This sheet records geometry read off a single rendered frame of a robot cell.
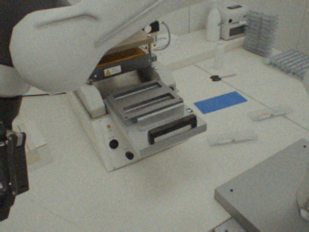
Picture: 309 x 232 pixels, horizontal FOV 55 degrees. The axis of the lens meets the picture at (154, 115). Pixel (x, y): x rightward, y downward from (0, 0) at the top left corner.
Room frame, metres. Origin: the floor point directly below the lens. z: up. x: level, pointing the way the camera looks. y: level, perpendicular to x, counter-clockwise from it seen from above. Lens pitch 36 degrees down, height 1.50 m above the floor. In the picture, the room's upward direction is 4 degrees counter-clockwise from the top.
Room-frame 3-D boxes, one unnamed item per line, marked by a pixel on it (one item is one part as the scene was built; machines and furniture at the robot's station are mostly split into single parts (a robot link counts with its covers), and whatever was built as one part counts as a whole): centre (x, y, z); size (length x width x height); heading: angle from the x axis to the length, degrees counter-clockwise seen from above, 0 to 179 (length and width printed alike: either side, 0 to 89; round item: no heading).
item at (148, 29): (1.26, -0.01, 1.05); 0.15 x 0.05 x 0.15; 115
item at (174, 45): (1.62, -0.06, 0.83); 0.23 x 0.12 x 0.07; 122
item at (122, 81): (1.08, 0.15, 0.93); 0.46 x 0.35 x 0.01; 25
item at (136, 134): (0.77, 0.01, 0.97); 0.30 x 0.22 x 0.08; 25
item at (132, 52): (1.05, 0.13, 1.07); 0.22 x 0.17 x 0.10; 115
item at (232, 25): (1.83, -0.51, 0.88); 0.25 x 0.20 x 0.17; 22
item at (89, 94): (0.93, 0.24, 0.96); 0.25 x 0.05 x 0.07; 25
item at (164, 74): (1.04, -0.02, 0.96); 0.26 x 0.05 x 0.07; 25
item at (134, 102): (0.81, 0.03, 0.98); 0.20 x 0.17 x 0.03; 115
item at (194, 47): (1.69, -0.24, 0.77); 0.84 x 0.30 x 0.04; 118
